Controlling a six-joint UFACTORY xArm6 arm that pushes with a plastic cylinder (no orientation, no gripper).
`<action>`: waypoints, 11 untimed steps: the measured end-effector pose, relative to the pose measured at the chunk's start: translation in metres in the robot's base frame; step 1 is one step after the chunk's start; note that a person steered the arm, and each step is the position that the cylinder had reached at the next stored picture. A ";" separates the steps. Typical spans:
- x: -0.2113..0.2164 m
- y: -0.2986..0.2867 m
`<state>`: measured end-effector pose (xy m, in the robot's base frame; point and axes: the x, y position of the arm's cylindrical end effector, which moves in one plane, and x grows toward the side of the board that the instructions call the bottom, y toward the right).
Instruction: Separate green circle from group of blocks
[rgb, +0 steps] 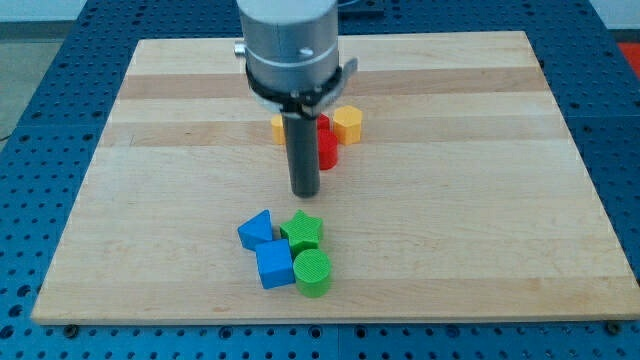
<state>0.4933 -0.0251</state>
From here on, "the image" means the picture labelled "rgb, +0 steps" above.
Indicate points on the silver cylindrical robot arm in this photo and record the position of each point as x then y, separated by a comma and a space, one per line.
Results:
290, 45

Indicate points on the red cylinder block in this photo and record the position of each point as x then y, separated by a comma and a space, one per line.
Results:
327, 149

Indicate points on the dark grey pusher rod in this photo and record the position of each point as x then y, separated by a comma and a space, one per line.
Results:
302, 155

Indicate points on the red block behind rod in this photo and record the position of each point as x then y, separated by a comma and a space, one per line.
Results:
323, 122

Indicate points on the green star block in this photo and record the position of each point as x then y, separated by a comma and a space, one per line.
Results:
303, 232

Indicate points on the yellow hexagon block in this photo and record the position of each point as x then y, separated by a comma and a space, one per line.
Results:
348, 124

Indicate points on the yellow block behind rod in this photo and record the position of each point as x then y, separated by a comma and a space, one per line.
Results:
277, 127

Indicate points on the blue triangle block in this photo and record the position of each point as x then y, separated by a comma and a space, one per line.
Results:
256, 230

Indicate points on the green cylinder block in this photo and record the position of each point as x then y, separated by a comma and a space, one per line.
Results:
312, 272

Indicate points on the blue cube block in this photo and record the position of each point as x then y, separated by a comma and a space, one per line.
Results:
274, 263

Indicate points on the light wooden board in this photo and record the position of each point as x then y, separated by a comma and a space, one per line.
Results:
466, 199

